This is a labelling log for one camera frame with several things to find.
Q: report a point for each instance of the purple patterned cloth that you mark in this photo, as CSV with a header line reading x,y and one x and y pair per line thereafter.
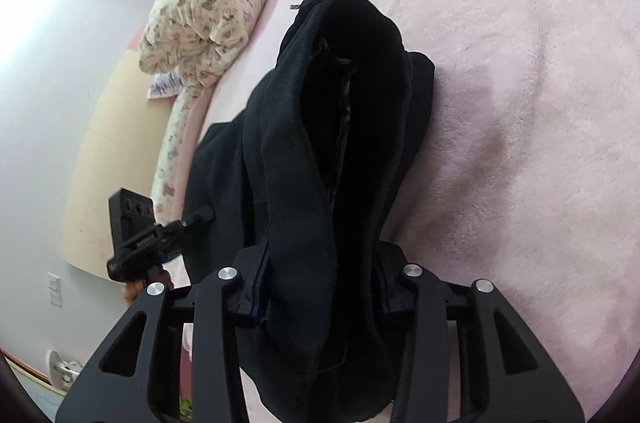
x,y
162,85

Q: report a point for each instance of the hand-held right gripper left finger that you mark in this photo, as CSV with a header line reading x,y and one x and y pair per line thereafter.
x,y
250,298

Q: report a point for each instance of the rolled printed cream quilt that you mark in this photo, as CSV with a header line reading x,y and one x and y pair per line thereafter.
x,y
210,3

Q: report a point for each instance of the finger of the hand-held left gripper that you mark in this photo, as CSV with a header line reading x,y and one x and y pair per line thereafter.
x,y
200,216

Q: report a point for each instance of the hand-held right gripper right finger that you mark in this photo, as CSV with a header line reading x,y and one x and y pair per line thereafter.
x,y
392,298

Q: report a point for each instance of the long printed cream pillow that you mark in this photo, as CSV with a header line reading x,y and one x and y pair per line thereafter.
x,y
172,153

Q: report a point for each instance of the black pants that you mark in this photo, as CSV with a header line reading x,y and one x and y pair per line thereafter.
x,y
300,153

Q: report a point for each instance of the white wall switch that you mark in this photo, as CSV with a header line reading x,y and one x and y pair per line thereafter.
x,y
54,290

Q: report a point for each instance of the person's left hand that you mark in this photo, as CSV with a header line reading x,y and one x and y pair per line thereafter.
x,y
132,293

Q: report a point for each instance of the pink bed blanket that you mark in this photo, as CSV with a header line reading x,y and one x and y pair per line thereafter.
x,y
500,103

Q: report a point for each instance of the beige headboard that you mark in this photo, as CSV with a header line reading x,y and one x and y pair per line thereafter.
x,y
110,153

